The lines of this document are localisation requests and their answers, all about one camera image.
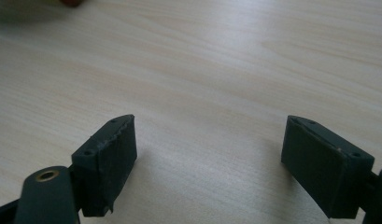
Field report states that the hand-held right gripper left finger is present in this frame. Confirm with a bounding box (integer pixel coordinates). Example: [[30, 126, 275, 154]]
[[70, 114, 138, 217]]

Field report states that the dark red round object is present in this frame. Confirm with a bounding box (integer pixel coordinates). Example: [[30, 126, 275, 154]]
[[59, 0, 86, 8]]

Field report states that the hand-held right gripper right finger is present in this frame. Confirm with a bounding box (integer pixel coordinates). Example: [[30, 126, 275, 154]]
[[280, 115, 375, 220]]

